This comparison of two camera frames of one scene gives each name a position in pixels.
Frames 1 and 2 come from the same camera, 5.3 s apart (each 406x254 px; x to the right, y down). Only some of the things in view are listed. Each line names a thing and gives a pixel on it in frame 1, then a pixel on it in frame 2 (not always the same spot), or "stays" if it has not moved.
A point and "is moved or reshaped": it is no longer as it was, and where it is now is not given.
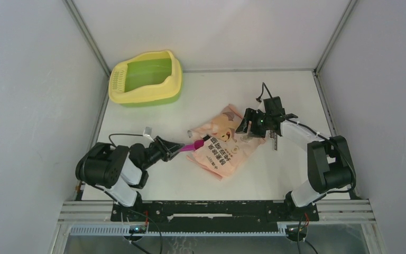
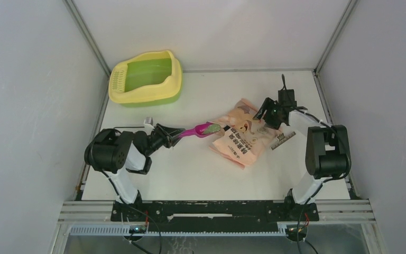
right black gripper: [249, 115] → [268, 103]
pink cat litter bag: [227, 151] is moved or reshaped
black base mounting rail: [210, 215] stays
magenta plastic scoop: [192, 146] → [202, 130]
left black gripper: [168, 148] → [165, 132]
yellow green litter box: [146, 80] stays
